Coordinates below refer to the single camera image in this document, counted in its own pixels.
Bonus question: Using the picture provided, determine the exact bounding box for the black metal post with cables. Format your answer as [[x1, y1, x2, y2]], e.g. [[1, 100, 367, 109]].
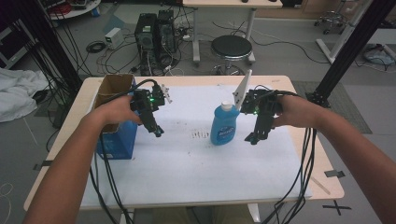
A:
[[12, 0, 84, 96]]

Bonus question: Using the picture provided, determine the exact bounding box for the grey floor mat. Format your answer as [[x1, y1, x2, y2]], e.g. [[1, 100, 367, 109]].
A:
[[291, 80, 374, 135]]

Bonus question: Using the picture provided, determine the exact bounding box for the small white box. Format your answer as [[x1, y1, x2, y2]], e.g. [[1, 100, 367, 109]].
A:
[[104, 27, 125, 50]]

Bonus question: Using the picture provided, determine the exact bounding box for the right gripper black cable bundle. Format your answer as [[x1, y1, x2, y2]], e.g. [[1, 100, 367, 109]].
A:
[[255, 84, 318, 224]]

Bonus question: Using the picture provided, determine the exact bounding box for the pale blue bag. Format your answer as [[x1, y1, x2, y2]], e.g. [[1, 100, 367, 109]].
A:
[[363, 46, 396, 67]]

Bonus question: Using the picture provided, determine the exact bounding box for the black computer tower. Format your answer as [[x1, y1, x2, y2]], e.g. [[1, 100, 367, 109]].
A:
[[156, 9, 177, 64], [134, 12, 158, 77]]

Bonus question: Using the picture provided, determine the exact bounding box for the black tape cross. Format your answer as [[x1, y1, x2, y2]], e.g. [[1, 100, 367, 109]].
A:
[[322, 200, 352, 217]]

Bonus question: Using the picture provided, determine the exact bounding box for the round white table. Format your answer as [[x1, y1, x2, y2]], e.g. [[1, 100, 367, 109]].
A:
[[46, 0, 103, 21]]

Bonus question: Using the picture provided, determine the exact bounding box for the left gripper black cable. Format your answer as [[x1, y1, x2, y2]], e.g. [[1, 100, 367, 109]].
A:
[[89, 78, 162, 224]]

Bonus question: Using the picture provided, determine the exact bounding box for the black tape strip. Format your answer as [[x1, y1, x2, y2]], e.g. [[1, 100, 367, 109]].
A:
[[323, 169, 347, 178], [33, 160, 54, 172]]

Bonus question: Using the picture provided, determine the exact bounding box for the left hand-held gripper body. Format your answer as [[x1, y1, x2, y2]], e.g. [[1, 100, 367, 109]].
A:
[[130, 82, 173, 114]]

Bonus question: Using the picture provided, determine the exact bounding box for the coiled black cable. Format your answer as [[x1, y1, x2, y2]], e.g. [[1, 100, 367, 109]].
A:
[[85, 40, 107, 54]]

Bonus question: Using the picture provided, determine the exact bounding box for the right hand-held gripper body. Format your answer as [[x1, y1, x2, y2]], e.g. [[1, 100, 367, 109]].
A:
[[233, 69, 284, 116]]

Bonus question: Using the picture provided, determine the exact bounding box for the black round stool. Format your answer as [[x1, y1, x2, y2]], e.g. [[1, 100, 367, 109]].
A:
[[210, 35, 254, 76]]

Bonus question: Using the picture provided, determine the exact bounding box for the office chair base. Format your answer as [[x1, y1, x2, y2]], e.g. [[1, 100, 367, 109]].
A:
[[313, 10, 348, 35]]

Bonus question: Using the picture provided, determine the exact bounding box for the white table mat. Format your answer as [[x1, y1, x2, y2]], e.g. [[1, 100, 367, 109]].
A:
[[79, 84, 313, 209]]

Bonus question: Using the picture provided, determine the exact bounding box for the white desk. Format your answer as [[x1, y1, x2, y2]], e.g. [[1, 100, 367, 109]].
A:
[[181, 0, 284, 67]]

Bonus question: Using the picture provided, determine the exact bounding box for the white metal stand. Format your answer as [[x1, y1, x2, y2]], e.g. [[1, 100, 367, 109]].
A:
[[316, 0, 375, 65]]

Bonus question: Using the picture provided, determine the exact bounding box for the white crumpled cloth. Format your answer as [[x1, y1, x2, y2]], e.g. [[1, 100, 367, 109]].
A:
[[0, 67, 50, 123]]

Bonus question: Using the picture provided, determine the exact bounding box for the person's left hand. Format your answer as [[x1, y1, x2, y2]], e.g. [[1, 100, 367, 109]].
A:
[[98, 94, 144, 126]]

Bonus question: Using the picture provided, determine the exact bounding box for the person's right hand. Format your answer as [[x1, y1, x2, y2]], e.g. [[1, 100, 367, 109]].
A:
[[272, 94, 325, 129]]

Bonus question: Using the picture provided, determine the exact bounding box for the blue bottle with white cap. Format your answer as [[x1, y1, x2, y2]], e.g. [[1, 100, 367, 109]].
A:
[[209, 100, 241, 147]]

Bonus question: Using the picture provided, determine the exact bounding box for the white table leg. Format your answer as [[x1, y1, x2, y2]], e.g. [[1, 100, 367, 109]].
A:
[[247, 203, 262, 224]]

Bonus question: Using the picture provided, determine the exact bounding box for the blue cardboard box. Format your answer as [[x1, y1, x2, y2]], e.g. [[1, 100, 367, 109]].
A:
[[92, 73, 139, 161]]

